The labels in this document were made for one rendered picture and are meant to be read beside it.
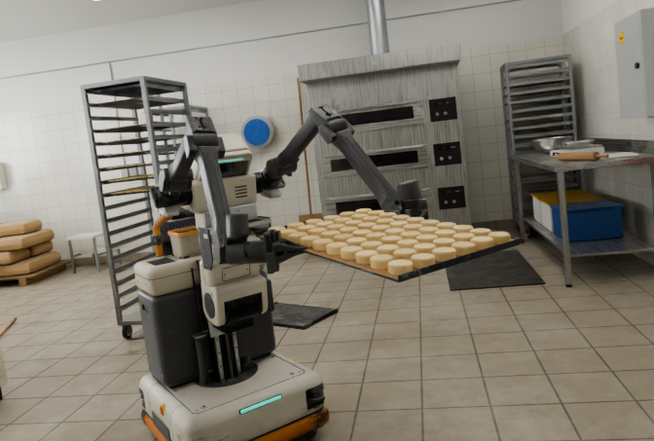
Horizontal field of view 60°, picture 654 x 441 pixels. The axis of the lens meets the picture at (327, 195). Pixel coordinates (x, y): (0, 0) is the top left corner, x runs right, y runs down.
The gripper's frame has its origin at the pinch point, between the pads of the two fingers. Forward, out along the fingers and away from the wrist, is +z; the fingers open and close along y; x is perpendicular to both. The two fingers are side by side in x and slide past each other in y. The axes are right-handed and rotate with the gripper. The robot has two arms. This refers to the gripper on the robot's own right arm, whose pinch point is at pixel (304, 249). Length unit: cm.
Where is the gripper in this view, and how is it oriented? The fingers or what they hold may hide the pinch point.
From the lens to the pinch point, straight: 141.1
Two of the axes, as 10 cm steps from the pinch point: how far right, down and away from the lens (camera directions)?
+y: -1.0, -9.9, -1.4
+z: 9.8, -0.7, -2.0
